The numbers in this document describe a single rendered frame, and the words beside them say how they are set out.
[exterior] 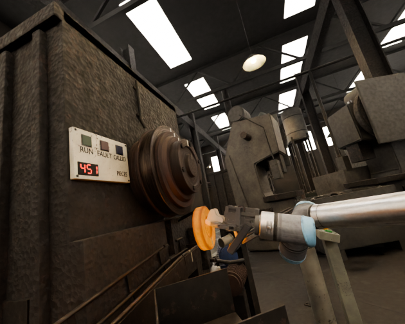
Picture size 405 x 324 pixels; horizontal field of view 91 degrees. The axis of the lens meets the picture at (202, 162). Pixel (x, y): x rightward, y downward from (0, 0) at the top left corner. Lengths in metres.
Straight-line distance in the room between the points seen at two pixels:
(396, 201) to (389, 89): 3.84
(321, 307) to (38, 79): 1.84
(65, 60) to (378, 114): 4.00
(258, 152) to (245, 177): 0.49
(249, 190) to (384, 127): 2.26
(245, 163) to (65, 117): 3.19
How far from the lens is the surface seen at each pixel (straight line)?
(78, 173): 0.76
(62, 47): 1.00
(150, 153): 0.86
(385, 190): 3.34
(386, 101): 4.36
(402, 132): 4.28
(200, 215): 0.72
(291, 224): 0.69
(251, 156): 3.66
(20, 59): 1.19
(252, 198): 3.65
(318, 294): 1.64
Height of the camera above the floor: 0.90
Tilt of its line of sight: 13 degrees up
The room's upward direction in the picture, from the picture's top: 11 degrees counter-clockwise
